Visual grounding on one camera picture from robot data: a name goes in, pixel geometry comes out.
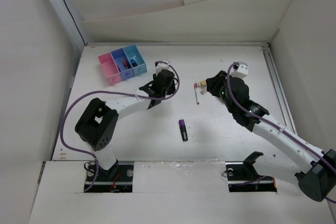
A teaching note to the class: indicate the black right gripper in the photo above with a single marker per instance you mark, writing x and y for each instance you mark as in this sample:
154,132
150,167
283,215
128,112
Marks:
213,83

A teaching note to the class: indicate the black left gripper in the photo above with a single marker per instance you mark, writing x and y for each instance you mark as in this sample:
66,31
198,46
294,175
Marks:
170,89

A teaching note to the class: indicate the purple capped black highlighter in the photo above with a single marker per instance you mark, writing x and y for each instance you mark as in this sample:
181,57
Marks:
183,130

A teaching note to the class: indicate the red transparent pen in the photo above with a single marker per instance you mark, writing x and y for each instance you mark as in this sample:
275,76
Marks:
120,65
126,64

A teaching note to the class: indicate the blue capped black highlighter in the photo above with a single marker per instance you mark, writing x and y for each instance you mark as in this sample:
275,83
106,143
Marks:
133,63

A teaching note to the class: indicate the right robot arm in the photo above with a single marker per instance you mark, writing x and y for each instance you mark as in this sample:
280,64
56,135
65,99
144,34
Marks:
310,168

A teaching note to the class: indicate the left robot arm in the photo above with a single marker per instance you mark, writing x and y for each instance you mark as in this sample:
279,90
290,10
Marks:
97,124

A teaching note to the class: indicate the dirty white eraser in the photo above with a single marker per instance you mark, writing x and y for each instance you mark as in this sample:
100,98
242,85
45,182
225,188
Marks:
203,91

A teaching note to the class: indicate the pink capped white marker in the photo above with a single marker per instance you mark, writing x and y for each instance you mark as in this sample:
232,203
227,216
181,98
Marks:
195,92

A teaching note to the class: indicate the blue drawer container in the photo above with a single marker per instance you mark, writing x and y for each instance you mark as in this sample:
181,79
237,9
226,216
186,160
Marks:
132,52

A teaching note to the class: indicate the purple drawer container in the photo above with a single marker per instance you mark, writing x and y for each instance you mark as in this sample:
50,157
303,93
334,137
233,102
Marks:
128,73

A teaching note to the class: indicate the pink drawer container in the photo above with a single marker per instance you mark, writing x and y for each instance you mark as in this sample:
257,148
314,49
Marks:
110,69

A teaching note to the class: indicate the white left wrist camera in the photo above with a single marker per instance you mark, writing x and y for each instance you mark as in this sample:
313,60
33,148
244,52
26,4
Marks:
161,65

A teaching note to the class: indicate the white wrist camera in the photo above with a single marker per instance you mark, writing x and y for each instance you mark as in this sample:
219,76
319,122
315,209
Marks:
161,65
240,70

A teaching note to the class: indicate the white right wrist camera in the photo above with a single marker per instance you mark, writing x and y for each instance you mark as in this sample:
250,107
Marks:
240,70

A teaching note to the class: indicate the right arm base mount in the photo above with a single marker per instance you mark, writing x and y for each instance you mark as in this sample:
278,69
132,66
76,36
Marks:
242,177

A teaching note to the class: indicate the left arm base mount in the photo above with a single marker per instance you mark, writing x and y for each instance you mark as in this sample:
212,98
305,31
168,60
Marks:
119,179

